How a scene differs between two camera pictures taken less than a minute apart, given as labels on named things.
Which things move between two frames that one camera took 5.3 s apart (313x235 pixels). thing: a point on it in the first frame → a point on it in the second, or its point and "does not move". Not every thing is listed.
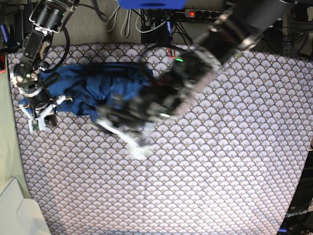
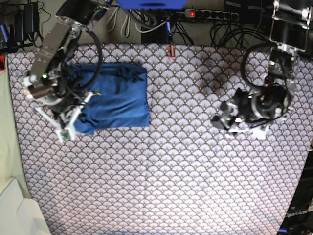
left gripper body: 133,119 → 251,111
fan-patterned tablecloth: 229,165 does not move
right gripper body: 40,107 → 59,105
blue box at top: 151,5 does not move
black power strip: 207,14 does not move
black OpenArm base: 299,221 does not move
